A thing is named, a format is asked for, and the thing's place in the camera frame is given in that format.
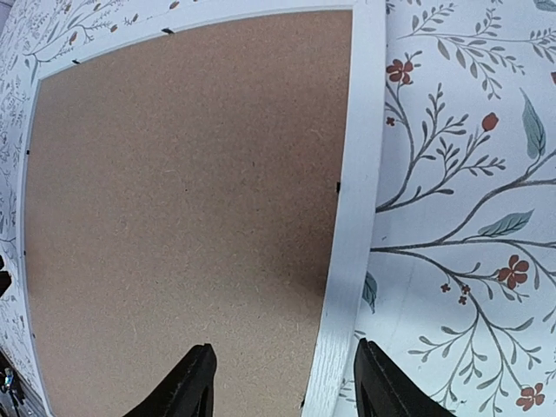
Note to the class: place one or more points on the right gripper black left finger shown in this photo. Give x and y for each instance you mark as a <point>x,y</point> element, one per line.
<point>187,390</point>

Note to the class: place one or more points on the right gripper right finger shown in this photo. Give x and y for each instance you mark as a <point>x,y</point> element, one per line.
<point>382,389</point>

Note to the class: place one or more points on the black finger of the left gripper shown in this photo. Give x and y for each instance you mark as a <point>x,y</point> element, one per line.
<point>5,278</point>

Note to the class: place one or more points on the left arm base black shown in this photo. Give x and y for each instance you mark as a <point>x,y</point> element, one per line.
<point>18,399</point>

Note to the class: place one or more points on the brown cardboard backing board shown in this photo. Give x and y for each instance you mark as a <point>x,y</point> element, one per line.
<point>182,191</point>

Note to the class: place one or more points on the white picture frame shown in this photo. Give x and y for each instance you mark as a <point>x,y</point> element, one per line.
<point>359,173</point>

